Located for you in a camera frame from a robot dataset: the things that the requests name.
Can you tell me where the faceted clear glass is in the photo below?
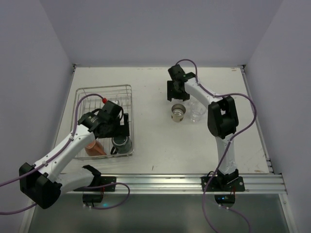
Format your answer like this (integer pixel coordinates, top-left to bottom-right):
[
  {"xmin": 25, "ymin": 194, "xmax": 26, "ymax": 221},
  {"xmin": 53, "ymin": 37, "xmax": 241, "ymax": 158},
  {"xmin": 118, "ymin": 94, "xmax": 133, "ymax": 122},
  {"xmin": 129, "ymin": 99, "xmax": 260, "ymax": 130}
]
[{"xmin": 190, "ymin": 101, "xmax": 207, "ymax": 122}]

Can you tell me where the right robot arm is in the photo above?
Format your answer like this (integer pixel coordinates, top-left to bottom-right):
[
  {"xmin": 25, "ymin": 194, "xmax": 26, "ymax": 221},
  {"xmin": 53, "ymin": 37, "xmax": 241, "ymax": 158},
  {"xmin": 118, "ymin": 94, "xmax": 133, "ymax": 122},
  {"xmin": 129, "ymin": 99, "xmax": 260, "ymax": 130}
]
[{"xmin": 167, "ymin": 65, "xmax": 239, "ymax": 187}]

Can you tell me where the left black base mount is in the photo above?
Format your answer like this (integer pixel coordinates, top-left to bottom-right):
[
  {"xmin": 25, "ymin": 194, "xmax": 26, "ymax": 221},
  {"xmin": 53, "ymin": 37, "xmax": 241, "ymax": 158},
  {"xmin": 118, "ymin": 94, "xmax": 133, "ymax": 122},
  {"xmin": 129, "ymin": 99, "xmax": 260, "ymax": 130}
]
[{"xmin": 82, "ymin": 176, "xmax": 117, "ymax": 206}]

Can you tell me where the aluminium rail frame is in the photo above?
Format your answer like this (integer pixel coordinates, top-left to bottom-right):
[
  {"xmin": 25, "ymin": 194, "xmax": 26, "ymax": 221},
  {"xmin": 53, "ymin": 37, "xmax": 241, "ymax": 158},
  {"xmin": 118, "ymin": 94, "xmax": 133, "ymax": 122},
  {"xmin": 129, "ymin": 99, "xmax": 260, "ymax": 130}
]
[{"xmin": 20, "ymin": 174, "xmax": 298, "ymax": 233}]

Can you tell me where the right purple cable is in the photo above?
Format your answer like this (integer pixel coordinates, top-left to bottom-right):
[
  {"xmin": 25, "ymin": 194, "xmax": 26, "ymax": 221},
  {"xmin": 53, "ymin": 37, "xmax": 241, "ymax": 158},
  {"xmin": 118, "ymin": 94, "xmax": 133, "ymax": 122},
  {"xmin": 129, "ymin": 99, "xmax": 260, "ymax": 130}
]
[{"xmin": 175, "ymin": 59, "xmax": 258, "ymax": 233}]

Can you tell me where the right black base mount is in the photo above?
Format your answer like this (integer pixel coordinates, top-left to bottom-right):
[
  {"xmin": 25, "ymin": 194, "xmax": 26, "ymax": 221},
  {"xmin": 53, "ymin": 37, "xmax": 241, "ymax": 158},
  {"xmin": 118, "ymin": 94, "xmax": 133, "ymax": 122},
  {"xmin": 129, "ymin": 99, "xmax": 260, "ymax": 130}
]
[{"xmin": 201, "ymin": 169, "xmax": 245, "ymax": 207}]

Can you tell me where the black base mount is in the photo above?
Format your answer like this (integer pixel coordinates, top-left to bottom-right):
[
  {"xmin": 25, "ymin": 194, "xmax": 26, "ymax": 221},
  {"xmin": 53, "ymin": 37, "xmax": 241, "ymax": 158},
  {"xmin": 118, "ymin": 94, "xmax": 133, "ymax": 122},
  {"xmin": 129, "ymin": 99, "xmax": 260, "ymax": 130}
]
[
  {"xmin": 82, "ymin": 176, "xmax": 117, "ymax": 206},
  {"xmin": 201, "ymin": 169, "xmax": 245, "ymax": 207}
]

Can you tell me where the chrome wire dish rack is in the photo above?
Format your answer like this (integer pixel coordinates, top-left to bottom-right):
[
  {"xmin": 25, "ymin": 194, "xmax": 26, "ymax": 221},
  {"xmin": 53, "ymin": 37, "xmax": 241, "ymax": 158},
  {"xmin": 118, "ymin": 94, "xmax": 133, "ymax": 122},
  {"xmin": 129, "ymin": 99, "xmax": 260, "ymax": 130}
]
[{"xmin": 71, "ymin": 84, "xmax": 134, "ymax": 160}]

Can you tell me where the dark green mug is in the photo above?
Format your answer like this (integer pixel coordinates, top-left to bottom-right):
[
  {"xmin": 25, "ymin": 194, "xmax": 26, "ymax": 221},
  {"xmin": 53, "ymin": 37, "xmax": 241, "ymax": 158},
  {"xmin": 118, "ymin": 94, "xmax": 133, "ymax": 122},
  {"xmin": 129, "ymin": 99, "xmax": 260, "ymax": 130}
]
[{"xmin": 110, "ymin": 136, "xmax": 132, "ymax": 155}]

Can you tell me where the tall clear glass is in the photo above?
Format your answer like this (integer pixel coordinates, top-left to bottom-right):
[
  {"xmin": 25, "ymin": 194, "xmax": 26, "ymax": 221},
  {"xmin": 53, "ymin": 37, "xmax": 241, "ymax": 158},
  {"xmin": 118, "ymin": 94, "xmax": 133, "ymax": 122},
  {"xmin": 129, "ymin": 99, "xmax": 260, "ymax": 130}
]
[{"xmin": 111, "ymin": 96, "xmax": 122, "ymax": 106}]

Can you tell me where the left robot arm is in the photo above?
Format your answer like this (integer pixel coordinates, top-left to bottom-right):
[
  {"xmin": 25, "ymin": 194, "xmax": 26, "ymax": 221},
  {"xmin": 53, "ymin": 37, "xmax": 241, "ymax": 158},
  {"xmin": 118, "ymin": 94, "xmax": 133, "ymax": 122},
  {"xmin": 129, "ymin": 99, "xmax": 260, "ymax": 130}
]
[{"xmin": 19, "ymin": 100, "xmax": 130, "ymax": 209}]

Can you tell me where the purple cable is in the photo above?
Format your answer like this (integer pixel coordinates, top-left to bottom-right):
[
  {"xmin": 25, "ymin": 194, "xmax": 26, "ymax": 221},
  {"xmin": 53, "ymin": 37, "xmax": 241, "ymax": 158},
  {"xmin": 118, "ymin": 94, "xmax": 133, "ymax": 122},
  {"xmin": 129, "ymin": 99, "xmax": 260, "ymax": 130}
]
[
  {"xmin": 175, "ymin": 59, "xmax": 258, "ymax": 233},
  {"xmin": 0, "ymin": 93, "xmax": 109, "ymax": 216}
]

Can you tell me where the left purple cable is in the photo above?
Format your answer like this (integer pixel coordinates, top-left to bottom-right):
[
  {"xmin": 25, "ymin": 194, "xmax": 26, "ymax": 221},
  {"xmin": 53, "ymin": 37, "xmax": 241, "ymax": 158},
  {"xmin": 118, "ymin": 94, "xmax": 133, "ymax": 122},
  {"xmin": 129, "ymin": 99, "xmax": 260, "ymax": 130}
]
[{"xmin": 0, "ymin": 93, "xmax": 109, "ymax": 216}]

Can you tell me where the orange plastic cup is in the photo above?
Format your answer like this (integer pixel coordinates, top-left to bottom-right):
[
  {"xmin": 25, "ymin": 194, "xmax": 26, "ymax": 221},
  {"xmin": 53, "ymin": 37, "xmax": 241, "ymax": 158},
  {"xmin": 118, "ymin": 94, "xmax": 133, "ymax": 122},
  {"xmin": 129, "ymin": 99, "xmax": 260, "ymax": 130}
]
[{"xmin": 85, "ymin": 140, "xmax": 106, "ymax": 157}]

